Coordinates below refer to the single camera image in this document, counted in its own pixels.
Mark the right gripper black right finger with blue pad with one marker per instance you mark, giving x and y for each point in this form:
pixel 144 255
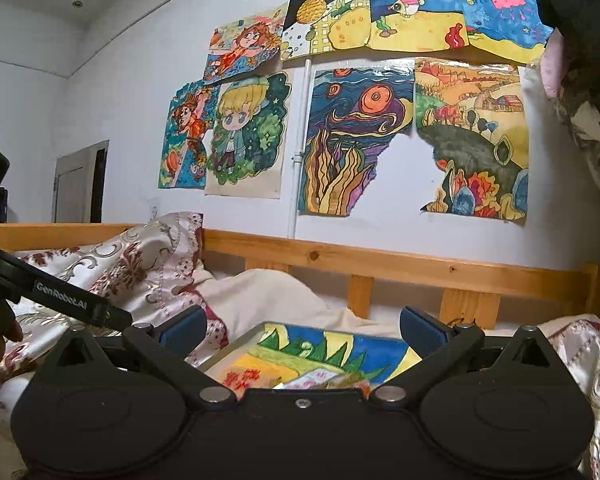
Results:
pixel 443 349

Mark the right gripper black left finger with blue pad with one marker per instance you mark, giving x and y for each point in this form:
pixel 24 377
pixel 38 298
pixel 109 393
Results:
pixel 162 351

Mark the floral satin bedspread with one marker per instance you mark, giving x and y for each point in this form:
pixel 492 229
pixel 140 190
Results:
pixel 152 271

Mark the pink red-lettered snack packet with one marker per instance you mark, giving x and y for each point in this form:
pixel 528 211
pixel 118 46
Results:
pixel 240 379

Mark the cream white blanket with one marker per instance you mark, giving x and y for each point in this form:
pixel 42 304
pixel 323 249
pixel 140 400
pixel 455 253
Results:
pixel 236 304

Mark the grey metal tray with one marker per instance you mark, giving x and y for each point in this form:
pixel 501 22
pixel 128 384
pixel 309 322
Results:
pixel 230 357

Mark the grey door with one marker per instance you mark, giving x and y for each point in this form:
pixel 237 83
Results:
pixel 79 183

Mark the blond boy green drawing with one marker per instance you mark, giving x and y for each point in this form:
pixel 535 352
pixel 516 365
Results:
pixel 248 138

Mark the orange-haired girl blue drawing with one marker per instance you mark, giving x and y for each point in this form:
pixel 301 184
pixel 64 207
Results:
pixel 183 162

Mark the landscape hill drawing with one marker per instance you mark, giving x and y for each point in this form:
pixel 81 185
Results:
pixel 473 118

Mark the starry swirl night drawing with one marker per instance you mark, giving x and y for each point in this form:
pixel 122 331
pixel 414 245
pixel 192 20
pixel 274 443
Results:
pixel 355 113

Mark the hanging dark clothes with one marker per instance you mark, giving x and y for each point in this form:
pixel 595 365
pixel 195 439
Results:
pixel 569 70

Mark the anime girl drawing upper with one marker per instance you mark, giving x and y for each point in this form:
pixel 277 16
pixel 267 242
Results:
pixel 242 46

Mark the fish seabed drawing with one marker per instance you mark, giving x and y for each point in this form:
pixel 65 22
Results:
pixel 417 26

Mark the pineapple yellow house drawing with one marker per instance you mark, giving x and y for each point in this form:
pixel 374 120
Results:
pixel 314 27

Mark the wooden bed frame rail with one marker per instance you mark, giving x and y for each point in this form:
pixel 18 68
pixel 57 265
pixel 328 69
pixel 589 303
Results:
pixel 471 291

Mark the white wall pipe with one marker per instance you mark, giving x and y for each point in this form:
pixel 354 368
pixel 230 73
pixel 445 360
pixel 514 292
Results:
pixel 296 158

